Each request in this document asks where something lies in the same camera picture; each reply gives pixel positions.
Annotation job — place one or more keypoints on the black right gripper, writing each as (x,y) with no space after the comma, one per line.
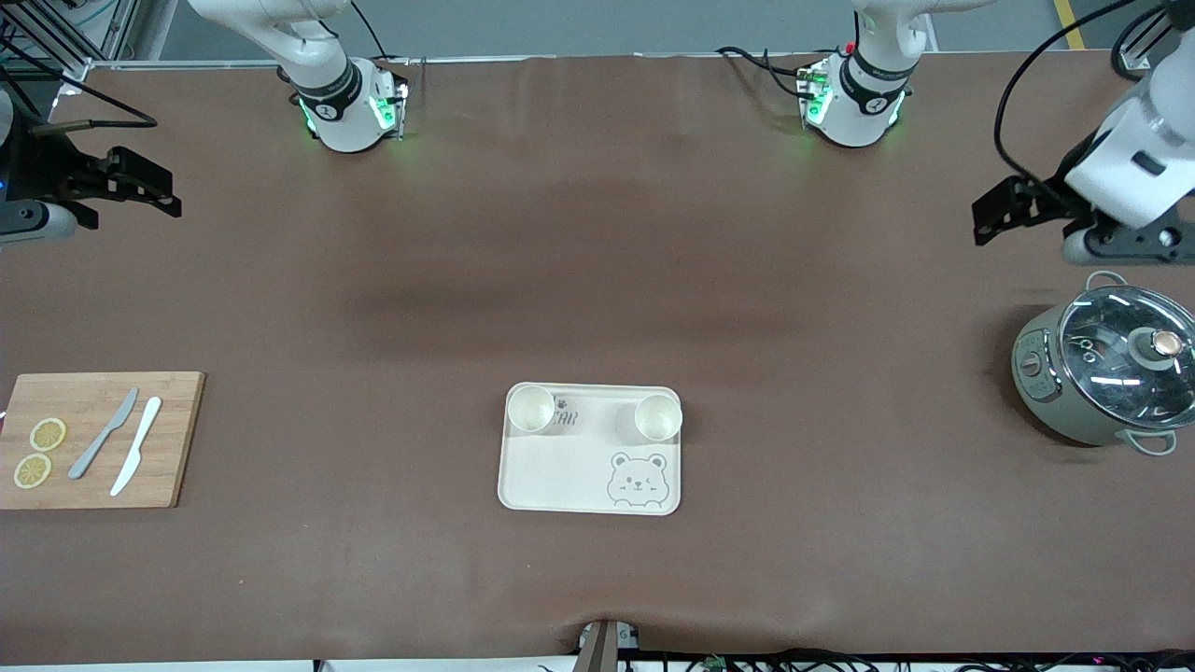
(49,168)

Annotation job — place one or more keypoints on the cream bear print tray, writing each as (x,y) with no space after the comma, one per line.
(579,467)

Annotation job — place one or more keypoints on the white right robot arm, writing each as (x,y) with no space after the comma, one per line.
(341,112)

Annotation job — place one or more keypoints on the green terminal connector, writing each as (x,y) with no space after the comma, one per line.
(715,664)

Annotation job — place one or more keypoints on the aluminium rack frame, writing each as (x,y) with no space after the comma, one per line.
(56,23)

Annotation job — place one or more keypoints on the white plastic knife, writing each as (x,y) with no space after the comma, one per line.
(137,448)

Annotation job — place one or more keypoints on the white plastic cup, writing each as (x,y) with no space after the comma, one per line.
(530,411)
(658,418)

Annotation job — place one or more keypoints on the yellow lemon slice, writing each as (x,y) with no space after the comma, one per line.
(48,434)
(32,471)

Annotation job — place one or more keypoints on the grey plastic knife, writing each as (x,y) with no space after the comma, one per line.
(103,437)

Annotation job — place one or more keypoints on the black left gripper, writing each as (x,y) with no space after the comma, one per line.
(1052,197)

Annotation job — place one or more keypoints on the wooden cutting board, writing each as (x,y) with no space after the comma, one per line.
(177,439)

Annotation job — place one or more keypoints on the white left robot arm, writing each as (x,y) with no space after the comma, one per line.
(864,103)

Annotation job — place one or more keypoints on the grey-green electric cooking pot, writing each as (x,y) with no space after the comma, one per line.
(1046,392)

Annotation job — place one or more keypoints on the aluminium camera mount profile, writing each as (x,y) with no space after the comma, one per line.
(602,649)

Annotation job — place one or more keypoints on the aluminium corner profile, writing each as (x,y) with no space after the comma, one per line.
(1144,47)

